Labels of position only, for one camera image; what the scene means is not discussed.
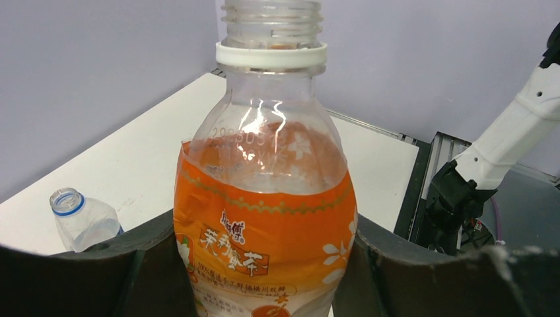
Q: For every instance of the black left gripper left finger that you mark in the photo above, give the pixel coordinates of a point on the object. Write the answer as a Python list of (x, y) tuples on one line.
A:
[(138, 273)]

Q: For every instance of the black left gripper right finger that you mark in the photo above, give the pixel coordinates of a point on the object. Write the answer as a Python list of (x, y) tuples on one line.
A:
[(390, 276)]

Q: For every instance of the blue label water bottle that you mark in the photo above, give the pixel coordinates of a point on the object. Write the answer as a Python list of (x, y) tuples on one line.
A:
[(83, 221)]

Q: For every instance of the orange drink bottle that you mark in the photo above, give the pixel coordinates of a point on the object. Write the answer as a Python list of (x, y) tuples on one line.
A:
[(265, 213)]

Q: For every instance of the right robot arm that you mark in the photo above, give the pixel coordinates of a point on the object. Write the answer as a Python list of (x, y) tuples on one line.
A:
[(458, 190)]

